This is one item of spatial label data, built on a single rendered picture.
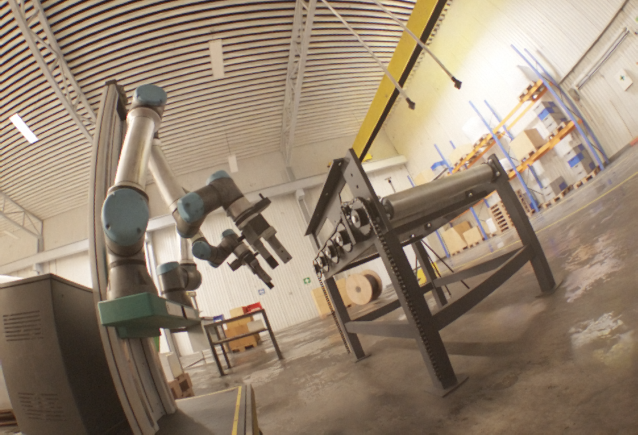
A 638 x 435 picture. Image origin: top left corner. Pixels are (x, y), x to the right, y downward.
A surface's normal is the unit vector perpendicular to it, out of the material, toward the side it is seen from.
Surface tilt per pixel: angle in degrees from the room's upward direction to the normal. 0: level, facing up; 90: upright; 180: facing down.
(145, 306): 90
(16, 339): 90
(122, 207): 98
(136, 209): 98
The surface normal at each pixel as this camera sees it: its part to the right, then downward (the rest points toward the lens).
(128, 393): 0.25, -0.46
